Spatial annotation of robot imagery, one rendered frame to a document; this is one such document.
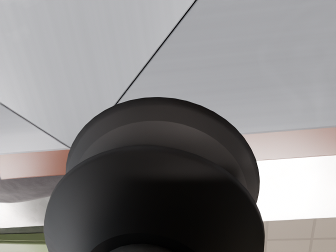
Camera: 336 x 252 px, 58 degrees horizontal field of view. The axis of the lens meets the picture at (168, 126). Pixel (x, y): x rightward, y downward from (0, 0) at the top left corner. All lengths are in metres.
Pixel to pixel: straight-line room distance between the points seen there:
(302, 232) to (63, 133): 1.41
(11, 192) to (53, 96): 0.29
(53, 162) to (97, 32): 0.12
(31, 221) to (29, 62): 0.37
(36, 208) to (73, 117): 0.33
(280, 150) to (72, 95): 0.15
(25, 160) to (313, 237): 1.42
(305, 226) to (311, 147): 1.28
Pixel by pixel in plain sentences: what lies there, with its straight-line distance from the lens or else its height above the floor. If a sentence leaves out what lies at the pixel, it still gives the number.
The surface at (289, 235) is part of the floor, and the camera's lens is 1.53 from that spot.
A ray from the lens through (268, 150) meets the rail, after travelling 0.23.
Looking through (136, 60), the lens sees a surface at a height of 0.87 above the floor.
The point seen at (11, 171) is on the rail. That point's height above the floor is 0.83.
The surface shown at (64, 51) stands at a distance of 0.17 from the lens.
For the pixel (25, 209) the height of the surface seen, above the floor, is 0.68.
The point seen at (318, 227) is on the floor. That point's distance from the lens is 1.53.
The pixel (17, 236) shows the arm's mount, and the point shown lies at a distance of 0.55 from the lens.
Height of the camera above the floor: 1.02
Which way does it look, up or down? 64 degrees down
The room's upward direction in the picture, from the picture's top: 174 degrees counter-clockwise
